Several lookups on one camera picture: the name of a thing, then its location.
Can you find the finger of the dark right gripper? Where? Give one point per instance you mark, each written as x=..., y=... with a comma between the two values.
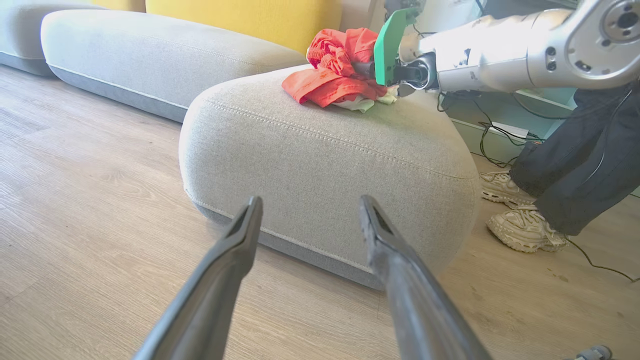
x=364, y=69

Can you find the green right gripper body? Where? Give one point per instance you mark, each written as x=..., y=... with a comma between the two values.
x=389, y=47

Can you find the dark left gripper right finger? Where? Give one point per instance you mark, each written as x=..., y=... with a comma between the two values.
x=415, y=300

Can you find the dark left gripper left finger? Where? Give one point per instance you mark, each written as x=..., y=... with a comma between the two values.
x=210, y=295

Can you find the cream white clothing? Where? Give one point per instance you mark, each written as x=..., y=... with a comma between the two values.
x=357, y=104

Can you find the red clothing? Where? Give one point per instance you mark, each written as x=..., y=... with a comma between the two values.
x=330, y=82

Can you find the grey fabric ottoman seat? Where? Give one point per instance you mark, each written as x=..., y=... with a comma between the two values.
x=320, y=165

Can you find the grey sofa seat cushion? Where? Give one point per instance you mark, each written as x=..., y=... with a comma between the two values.
x=20, y=35

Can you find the large yellow back cushion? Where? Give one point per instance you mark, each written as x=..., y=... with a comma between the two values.
x=260, y=20

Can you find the pale teal low shelf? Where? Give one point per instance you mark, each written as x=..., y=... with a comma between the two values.
x=475, y=135

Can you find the beige chunky sneaker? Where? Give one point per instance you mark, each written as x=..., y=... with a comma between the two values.
x=502, y=187
x=525, y=230

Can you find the white power strip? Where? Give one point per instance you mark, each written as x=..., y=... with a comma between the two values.
x=510, y=130

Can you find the grey metal connector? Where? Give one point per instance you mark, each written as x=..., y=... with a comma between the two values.
x=592, y=354

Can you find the long grey sofa cushion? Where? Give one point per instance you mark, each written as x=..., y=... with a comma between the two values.
x=150, y=55

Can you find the person's dark jeans legs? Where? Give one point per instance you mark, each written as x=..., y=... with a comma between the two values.
x=585, y=165

